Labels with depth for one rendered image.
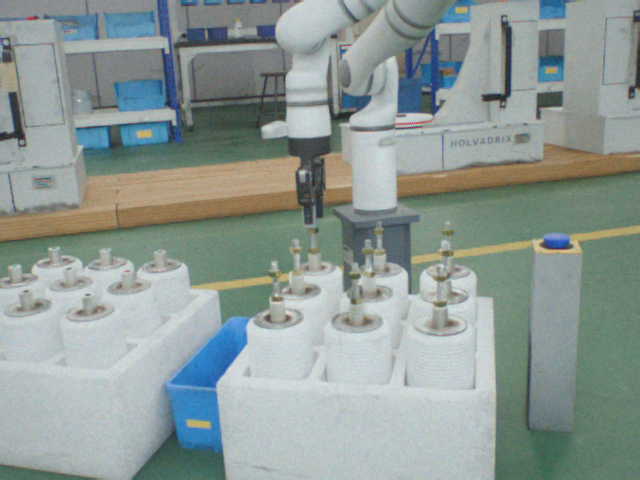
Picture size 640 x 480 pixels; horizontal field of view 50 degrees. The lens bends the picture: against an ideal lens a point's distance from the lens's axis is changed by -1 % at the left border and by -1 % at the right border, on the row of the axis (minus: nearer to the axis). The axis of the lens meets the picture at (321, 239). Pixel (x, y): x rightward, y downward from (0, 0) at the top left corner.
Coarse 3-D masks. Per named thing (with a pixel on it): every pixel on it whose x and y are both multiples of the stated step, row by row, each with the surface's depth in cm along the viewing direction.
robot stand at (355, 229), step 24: (336, 216) 146; (360, 216) 140; (384, 216) 139; (408, 216) 138; (360, 240) 139; (384, 240) 139; (408, 240) 142; (360, 264) 141; (408, 264) 144; (408, 288) 145
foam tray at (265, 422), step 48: (480, 336) 109; (240, 384) 97; (288, 384) 96; (336, 384) 96; (480, 384) 94; (240, 432) 99; (288, 432) 97; (336, 432) 96; (384, 432) 94; (432, 432) 92; (480, 432) 91
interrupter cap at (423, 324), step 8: (416, 320) 97; (424, 320) 97; (448, 320) 97; (456, 320) 97; (464, 320) 96; (416, 328) 95; (424, 328) 95; (432, 328) 95; (448, 328) 95; (456, 328) 94; (464, 328) 94
